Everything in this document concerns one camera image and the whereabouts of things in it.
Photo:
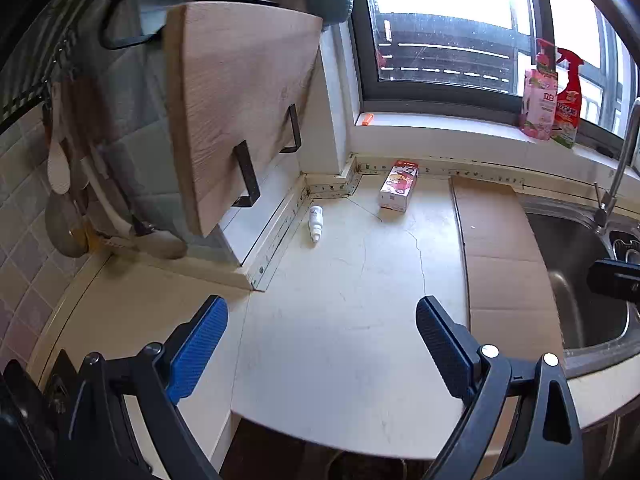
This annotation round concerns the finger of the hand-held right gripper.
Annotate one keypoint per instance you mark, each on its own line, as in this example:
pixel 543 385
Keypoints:
pixel 615 280

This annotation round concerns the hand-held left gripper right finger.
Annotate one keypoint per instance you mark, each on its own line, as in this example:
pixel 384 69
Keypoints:
pixel 445 350

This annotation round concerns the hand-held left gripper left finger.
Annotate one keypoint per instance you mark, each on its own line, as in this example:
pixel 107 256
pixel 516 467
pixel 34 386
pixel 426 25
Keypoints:
pixel 197 350

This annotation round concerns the black round trash bin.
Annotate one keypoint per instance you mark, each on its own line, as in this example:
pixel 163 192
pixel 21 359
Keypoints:
pixel 365 470

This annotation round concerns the stainless steel sink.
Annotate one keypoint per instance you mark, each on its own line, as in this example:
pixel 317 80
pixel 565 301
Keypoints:
pixel 575 270

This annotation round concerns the brown cardboard sheet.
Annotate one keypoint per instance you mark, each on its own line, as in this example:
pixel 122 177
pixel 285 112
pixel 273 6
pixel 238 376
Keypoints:
pixel 500 270

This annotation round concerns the steel faucet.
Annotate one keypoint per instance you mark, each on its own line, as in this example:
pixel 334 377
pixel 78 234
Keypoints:
pixel 617 180

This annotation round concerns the red and pink box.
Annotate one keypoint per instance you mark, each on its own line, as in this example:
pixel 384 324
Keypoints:
pixel 398 187

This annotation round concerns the white slotted spoon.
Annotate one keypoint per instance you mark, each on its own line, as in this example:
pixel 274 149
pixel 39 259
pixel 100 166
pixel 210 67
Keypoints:
pixel 107 205

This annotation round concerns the small white bottle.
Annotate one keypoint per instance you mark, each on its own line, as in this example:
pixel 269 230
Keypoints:
pixel 315 222

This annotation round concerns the red spray bottle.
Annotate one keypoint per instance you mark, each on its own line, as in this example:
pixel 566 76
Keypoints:
pixel 567 110

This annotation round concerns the black gas stove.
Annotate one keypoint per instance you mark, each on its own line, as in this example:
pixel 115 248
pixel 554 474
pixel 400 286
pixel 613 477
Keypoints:
pixel 25 420

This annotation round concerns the black metal board rack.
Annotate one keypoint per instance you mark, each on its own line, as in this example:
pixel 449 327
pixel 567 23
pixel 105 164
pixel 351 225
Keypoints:
pixel 248 170

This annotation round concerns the pink refill pouch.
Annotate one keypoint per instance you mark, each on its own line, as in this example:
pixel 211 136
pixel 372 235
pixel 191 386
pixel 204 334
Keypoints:
pixel 539 105

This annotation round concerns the white rice paddle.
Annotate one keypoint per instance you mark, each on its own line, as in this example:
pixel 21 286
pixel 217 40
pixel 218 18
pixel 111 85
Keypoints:
pixel 59 170

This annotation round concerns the orange lighter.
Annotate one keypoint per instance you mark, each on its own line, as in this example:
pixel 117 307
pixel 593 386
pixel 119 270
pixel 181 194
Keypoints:
pixel 366 119

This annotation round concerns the wooden cutting board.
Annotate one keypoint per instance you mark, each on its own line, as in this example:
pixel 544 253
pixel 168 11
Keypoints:
pixel 235 85

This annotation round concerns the dark framed window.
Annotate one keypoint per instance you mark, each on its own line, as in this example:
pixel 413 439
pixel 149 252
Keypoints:
pixel 364 60

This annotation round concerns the black slatted utensil rack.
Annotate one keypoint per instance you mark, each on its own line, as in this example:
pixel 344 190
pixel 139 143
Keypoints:
pixel 45 45

